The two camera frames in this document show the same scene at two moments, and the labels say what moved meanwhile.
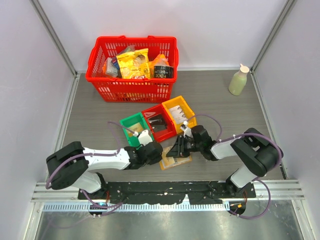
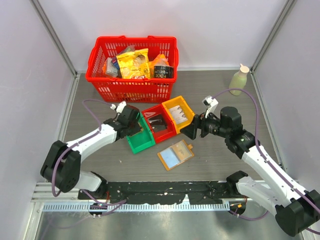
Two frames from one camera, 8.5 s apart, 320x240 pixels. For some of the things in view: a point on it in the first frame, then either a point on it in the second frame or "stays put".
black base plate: x=167 y=192 stays put
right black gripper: x=178 y=149 -> x=199 y=121
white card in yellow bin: x=178 y=114 stays put
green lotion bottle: x=238 y=81 stays put
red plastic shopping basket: x=132 y=90 stays put
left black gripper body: x=150 y=162 -> x=131 y=125
